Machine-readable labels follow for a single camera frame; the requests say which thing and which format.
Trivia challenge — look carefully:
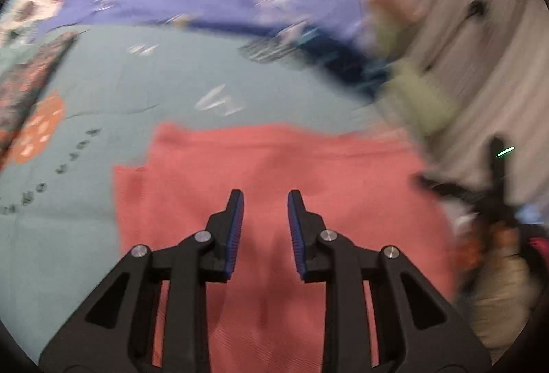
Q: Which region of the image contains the grey pleated curtain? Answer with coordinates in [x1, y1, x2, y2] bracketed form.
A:
[411, 0, 548, 209]

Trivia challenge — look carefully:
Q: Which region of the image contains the green pillow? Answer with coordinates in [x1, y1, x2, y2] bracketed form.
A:
[384, 59, 460, 139]
[374, 11, 408, 61]

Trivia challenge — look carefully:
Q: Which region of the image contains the navy star fleece blanket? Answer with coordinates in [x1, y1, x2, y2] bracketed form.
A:
[294, 28, 391, 102]

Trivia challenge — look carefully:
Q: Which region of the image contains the floral folded garment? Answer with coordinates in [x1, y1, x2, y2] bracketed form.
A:
[1, 31, 78, 164]

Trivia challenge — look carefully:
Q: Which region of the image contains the green pillow far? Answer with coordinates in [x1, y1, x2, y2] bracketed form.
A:
[374, 11, 408, 61]

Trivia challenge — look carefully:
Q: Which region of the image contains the black floor lamp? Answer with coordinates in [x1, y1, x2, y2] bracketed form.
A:
[423, 0, 489, 72]

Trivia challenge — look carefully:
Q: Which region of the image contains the green pillow near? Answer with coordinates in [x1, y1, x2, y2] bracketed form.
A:
[384, 59, 460, 139]

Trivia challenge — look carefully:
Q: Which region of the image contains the teal patterned blanket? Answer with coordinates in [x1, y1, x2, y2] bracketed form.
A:
[1, 26, 377, 359]

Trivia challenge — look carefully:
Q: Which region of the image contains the coral pink knit shirt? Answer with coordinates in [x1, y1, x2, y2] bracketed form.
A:
[114, 123, 455, 372]

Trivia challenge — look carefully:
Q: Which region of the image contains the person right hand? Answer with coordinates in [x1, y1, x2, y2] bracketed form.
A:
[454, 220, 518, 275]

